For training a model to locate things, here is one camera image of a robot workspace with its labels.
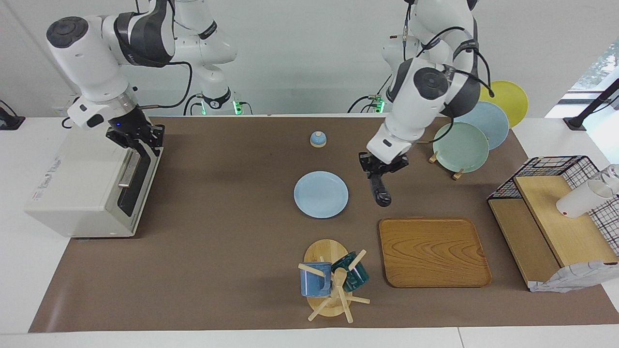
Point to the pale green plate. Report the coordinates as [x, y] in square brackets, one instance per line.
[459, 147]

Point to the light blue round plate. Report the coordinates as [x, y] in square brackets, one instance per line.
[321, 195]

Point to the wooden plate rack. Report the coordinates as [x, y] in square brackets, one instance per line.
[457, 175]

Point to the glass oven door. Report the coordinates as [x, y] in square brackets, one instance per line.
[138, 198]

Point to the brown table mat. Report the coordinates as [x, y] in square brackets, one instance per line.
[217, 241]

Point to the dark purple eggplant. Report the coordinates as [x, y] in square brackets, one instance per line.
[382, 195]

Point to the yellow plate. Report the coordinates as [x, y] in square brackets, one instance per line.
[510, 96]

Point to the dark green mug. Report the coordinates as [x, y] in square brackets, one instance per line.
[355, 275]

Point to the small blue lidded jar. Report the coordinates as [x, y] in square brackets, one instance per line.
[318, 140]

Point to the wooden mug tree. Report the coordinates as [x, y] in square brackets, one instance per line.
[329, 309]

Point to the clear glass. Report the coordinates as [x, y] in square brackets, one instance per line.
[613, 174]

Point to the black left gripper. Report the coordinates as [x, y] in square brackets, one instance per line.
[382, 164]

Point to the wooden two-tier shelf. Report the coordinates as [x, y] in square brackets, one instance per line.
[566, 232]

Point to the pale blue racked plate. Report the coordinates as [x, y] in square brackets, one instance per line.
[493, 121]

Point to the blue mug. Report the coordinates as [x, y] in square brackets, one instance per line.
[314, 282]

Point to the bright window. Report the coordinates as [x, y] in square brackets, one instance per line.
[599, 67]

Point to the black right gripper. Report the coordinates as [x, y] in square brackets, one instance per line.
[135, 128]

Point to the rectangular wooden tray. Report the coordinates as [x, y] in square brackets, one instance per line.
[433, 251]

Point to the grey marbled cloth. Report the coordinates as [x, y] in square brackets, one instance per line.
[570, 278]

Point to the black camera stand clamp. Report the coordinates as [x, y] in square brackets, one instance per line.
[575, 123]
[9, 122]

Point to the white cup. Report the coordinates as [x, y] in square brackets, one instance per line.
[580, 200]

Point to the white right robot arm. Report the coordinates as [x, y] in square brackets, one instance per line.
[87, 63]

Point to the beige toaster oven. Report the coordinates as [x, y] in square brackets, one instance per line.
[82, 193]

